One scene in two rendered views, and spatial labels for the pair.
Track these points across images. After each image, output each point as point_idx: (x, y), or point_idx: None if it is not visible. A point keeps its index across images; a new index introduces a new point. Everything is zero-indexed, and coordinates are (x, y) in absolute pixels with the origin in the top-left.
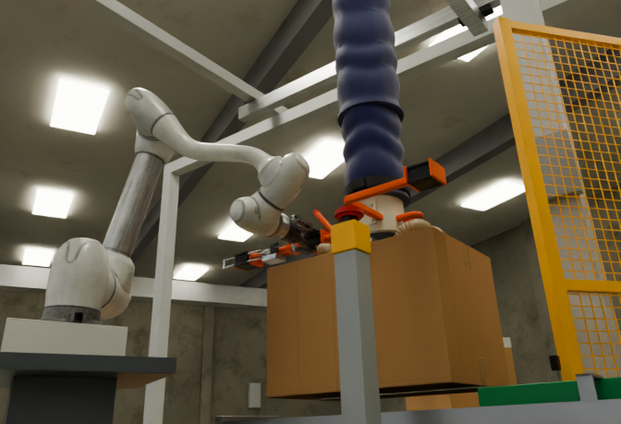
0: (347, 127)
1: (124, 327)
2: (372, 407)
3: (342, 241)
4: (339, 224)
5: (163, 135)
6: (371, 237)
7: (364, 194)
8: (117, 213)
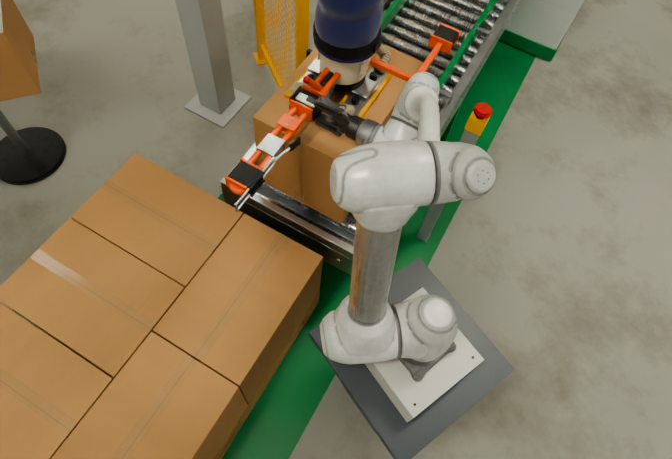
0: None
1: (424, 289)
2: None
3: (484, 127)
4: (487, 121)
5: None
6: (376, 82)
7: (426, 70)
8: (390, 285)
